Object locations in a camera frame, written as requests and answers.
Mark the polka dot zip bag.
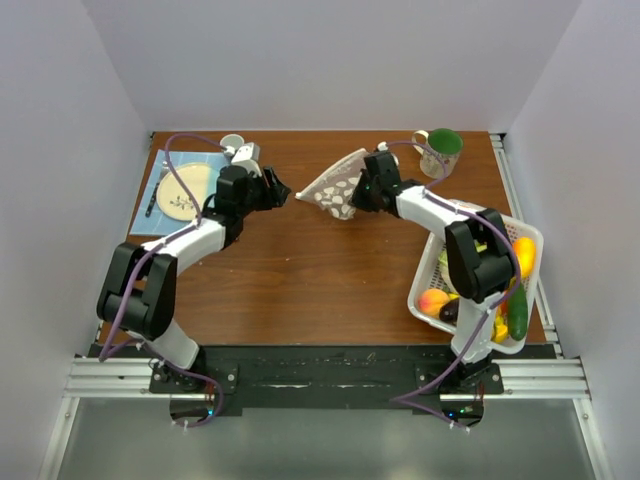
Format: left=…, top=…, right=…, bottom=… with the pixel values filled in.
left=295, top=148, right=368, bottom=220

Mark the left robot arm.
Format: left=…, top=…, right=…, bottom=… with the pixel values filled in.
left=96, top=166, right=291, bottom=392

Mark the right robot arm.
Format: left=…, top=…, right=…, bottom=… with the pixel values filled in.
left=350, top=151, right=521, bottom=403

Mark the cream and blue plate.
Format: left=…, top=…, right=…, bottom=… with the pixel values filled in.
left=156, top=162, right=218, bottom=222

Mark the small grey cup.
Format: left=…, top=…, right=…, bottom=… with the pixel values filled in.
left=219, top=133, right=245, bottom=157

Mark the green interior floral mug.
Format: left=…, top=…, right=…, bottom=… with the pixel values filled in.
left=411, top=128, right=464, bottom=180

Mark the blue placemat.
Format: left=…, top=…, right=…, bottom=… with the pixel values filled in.
left=130, top=150, right=229, bottom=237

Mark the cabbage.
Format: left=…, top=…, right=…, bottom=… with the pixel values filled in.
left=438, top=249, right=451, bottom=289

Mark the peach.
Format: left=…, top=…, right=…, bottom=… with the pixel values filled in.
left=418, top=288, right=450, bottom=317

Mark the purple eggplant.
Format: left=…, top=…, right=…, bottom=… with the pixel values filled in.
left=438, top=298, right=460, bottom=325

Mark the yellow red mango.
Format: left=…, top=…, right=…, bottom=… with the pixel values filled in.
left=512, top=237, right=537, bottom=278

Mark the green cucumber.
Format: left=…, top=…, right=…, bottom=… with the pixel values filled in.
left=507, top=284, right=529, bottom=341

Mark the yellow banana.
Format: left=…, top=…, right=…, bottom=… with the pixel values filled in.
left=491, top=304, right=509, bottom=344

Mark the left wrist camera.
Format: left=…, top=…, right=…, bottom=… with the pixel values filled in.
left=231, top=142, right=262, bottom=176

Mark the fork with black handle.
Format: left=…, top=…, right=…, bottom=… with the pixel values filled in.
left=144, top=161, right=170, bottom=218

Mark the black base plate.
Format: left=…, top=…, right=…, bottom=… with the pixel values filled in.
left=149, top=344, right=504, bottom=419

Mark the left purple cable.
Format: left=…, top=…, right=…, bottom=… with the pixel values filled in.
left=98, top=132, right=236, bottom=428

